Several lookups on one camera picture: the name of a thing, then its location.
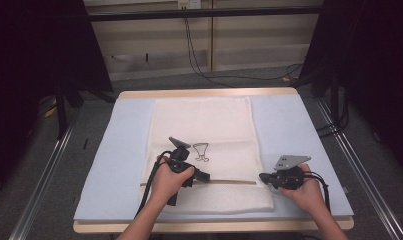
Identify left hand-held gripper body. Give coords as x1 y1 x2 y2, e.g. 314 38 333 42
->
167 136 197 207

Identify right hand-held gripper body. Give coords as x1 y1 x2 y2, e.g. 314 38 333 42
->
267 154 312 191

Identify white towel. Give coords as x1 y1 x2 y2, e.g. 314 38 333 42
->
139 96 276 215

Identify person's left hand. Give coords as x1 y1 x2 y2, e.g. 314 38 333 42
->
150 156 196 209

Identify person's right hand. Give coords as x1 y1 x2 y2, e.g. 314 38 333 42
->
277 162 327 215

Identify light blue mat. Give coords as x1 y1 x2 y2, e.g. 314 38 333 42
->
73 93 354 223

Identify wooden table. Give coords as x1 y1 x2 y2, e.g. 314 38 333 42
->
72 87 355 234

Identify black stand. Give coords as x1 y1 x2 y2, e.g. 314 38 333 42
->
53 81 117 141

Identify yellow floor item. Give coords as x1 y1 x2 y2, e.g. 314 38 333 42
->
43 105 59 119

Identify dark curtain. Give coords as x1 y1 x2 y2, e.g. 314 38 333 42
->
0 0 114 201
298 0 403 176

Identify black horizontal bar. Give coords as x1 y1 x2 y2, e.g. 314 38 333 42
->
88 5 324 23

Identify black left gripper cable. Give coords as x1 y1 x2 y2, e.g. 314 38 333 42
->
135 150 174 218

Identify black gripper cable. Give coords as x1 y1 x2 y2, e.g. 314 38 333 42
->
303 170 332 213
135 150 174 218

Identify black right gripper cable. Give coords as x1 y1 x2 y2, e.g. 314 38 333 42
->
303 170 332 213

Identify bundle of black cables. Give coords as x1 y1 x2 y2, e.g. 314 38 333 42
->
316 94 351 140

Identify metal floor rail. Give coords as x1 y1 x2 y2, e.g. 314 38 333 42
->
8 111 81 240
314 98 403 240

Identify black floor cables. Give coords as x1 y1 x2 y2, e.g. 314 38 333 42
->
183 16 305 89

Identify white wall socket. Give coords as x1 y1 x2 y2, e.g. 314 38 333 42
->
176 0 203 10

